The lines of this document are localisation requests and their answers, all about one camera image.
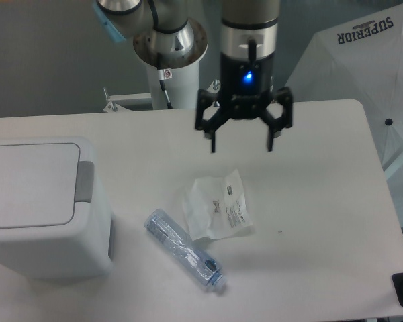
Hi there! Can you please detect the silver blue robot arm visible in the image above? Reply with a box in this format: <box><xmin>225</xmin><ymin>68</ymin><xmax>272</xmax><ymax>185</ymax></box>
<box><xmin>93</xmin><ymin>1</ymin><xmax>293</xmax><ymax>150</ymax></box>

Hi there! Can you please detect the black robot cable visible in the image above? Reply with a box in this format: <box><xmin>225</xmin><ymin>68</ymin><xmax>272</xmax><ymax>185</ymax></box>
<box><xmin>156</xmin><ymin>52</ymin><xmax>174</xmax><ymax>110</ymax></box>

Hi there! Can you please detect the crumpled clear plastic bag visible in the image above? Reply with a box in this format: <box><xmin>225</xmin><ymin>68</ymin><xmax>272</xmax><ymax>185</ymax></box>
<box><xmin>183</xmin><ymin>170</ymin><xmax>253</xmax><ymax>240</ymax></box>

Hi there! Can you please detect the white push-lid trash can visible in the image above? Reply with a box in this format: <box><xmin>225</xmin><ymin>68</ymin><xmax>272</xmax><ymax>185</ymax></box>
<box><xmin>0</xmin><ymin>136</ymin><xmax>114</xmax><ymax>279</ymax></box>

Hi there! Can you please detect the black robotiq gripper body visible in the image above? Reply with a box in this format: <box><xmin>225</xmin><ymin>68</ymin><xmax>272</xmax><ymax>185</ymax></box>
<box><xmin>220</xmin><ymin>54</ymin><xmax>274</xmax><ymax>120</ymax></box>

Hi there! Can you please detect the white superior umbrella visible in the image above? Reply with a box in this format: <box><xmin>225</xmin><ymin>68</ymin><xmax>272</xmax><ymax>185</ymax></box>
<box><xmin>286</xmin><ymin>4</ymin><xmax>403</xmax><ymax>166</ymax></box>

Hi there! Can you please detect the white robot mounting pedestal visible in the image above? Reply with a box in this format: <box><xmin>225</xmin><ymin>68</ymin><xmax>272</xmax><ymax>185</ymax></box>
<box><xmin>103</xmin><ymin>59</ymin><xmax>201</xmax><ymax>113</ymax></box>

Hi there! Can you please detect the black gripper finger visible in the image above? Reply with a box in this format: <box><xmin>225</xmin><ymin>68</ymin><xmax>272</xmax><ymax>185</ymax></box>
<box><xmin>259</xmin><ymin>87</ymin><xmax>294</xmax><ymax>153</ymax></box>
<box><xmin>195</xmin><ymin>89</ymin><xmax>233</xmax><ymax>153</ymax></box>

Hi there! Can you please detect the clear plastic water bottle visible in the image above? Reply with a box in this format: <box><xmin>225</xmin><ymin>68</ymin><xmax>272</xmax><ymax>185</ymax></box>
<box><xmin>144</xmin><ymin>209</ymin><xmax>227</xmax><ymax>294</ymax></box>

